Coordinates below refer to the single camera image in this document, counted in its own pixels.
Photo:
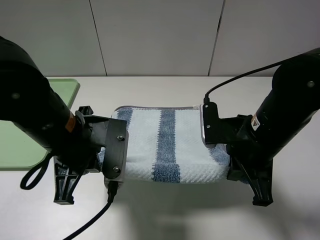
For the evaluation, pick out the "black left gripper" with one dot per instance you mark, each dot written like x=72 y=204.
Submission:
x=81 y=155

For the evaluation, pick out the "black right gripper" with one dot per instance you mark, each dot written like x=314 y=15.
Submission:
x=251 y=157

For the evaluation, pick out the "blue white striped towel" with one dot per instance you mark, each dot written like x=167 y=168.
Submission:
x=165 y=146

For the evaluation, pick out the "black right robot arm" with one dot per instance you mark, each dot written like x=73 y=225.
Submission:
x=287 y=109

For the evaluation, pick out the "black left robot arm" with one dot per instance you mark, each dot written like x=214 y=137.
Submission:
x=28 y=101

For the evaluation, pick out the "light green plastic tray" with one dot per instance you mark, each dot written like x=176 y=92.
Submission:
x=18 y=152

